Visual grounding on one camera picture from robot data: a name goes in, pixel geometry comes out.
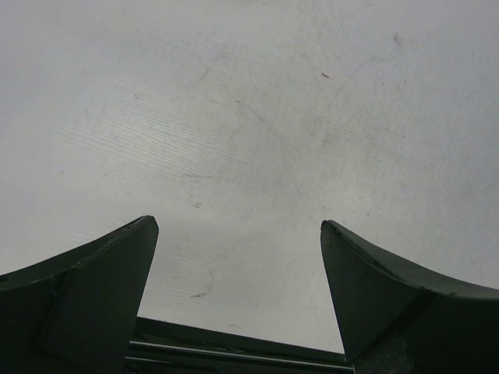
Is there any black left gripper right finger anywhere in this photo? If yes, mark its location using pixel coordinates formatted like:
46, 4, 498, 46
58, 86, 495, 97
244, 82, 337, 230
320, 221, 498, 373

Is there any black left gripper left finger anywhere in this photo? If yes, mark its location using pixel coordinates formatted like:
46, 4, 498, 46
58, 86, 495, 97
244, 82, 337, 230
1, 216, 158, 373

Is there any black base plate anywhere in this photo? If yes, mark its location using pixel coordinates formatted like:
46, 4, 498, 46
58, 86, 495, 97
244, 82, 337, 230
122, 317, 355, 373

